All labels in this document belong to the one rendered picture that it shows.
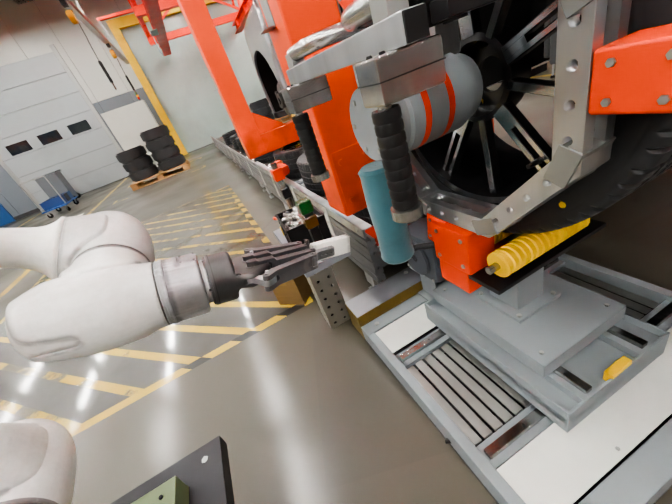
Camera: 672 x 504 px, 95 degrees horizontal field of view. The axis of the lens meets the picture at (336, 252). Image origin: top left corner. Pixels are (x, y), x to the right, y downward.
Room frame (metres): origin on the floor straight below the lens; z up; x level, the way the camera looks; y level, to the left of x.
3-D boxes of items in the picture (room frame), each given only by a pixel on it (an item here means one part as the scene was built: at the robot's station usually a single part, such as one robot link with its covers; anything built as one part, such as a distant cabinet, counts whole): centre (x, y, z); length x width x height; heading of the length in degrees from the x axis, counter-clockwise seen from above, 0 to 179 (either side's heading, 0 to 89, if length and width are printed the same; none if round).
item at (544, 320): (0.66, -0.46, 0.32); 0.40 x 0.30 x 0.28; 15
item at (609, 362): (0.63, -0.47, 0.13); 0.50 x 0.36 x 0.10; 15
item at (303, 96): (0.73, -0.06, 0.93); 0.09 x 0.05 x 0.05; 105
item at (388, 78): (0.40, -0.14, 0.93); 0.09 x 0.05 x 0.05; 105
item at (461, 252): (0.63, -0.34, 0.48); 0.16 x 0.12 x 0.17; 105
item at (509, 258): (0.53, -0.43, 0.51); 0.29 x 0.06 x 0.06; 105
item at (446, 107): (0.60, -0.23, 0.85); 0.21 x 0.14 x 0.14; 105
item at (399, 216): (0.39, -0.11, 0.83); 0.04 x 0.04 x 0.16
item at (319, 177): (0.72, -0.03, 0.83); 0.04 x 0.04 x 0.16
